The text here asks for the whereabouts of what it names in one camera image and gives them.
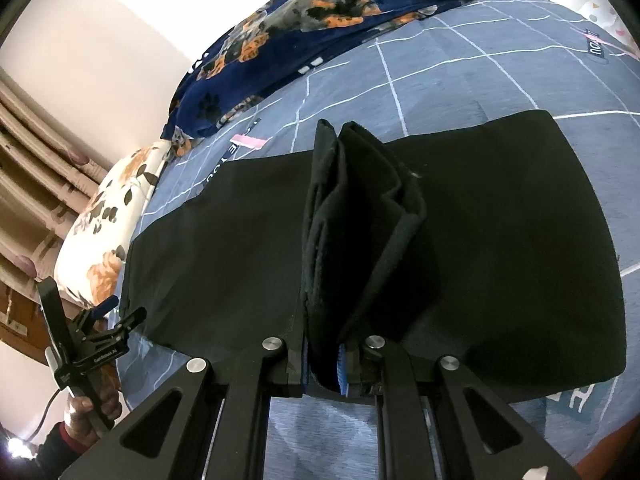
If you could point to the brown wooden cabinet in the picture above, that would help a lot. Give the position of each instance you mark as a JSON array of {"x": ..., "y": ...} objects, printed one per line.
[{"x": 15, "y": 320}]

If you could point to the beige pink curtain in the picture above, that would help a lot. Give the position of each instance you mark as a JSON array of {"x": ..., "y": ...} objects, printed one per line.
[{"x": 30, "y": 185}]

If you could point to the white floral pillow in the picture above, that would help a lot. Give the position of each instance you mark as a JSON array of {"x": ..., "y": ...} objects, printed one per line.
[{"x": 110, "y": 220}]

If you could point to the navy dog print blanket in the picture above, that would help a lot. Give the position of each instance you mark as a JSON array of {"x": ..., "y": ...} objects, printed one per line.
[{"x": 310, "y": 35}]

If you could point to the black pants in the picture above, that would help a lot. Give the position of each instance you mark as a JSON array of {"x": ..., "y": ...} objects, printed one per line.
[{"x": 225, "y": 240}]

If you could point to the blue grid bed sheet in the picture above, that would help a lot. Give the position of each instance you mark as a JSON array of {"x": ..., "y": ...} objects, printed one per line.
[{"x": 450, "y": 75}]

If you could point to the person's left hand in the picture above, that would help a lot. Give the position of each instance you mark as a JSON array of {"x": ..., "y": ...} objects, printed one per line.
[{"x": 107, "y": 390}]

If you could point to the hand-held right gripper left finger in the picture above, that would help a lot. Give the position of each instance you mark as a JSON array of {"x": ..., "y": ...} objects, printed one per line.
[{"x": 292, "y": 371}]

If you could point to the person's left forearm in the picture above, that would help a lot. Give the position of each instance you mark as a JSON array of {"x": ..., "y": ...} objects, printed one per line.
[{"x": 60, "y": 452}]

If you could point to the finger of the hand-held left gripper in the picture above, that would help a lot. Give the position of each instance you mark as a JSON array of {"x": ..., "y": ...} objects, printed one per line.
[
  {"x": 125, "y": 322},
  {"x": 97, "y": 312}
]

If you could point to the white dotted bedding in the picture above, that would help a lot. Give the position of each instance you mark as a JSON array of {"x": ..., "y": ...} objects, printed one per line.
[{"x": 612, "y": 15}]

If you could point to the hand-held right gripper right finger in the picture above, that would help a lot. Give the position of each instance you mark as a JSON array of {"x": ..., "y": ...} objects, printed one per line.
[{"x": 343, "y": 367}]

